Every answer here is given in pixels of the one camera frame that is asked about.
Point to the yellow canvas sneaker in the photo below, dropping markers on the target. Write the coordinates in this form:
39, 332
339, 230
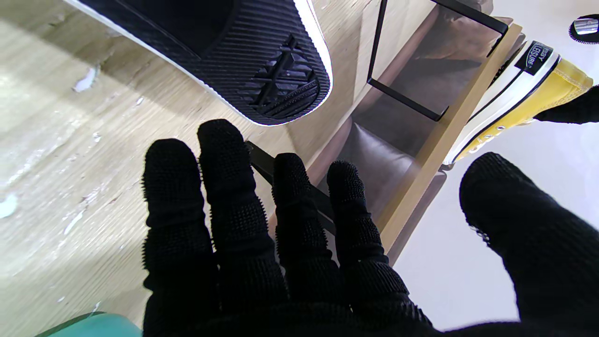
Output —
243, 42
514, 98

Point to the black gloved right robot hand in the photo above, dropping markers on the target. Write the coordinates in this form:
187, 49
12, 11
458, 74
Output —
243, 262

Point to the brown leather sofa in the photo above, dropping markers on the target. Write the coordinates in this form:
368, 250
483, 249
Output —
388, 159

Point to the green plastic basin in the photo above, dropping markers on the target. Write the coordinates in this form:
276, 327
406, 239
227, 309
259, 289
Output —
93, 325

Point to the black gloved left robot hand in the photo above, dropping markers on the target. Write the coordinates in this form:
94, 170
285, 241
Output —
575, 110

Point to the small wooden black-legged table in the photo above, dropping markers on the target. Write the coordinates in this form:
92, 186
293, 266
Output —
449, 121

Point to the long white paper scrap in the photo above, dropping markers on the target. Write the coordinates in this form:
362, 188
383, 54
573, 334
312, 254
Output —
7, 206

